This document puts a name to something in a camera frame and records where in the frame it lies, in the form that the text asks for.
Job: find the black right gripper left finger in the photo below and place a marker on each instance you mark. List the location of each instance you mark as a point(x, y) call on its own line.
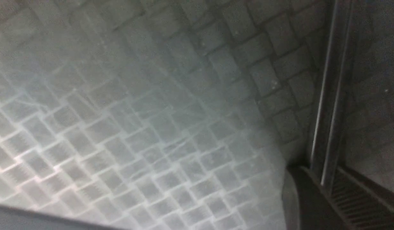
point(306, 205)

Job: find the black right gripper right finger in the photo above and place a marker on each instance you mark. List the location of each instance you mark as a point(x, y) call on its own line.
point(363, 202)

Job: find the black textured tray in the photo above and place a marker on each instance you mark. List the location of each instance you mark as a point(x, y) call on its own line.
point(156, 114)

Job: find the dark chopstick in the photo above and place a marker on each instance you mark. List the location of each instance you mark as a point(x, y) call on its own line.
point(331, 93)

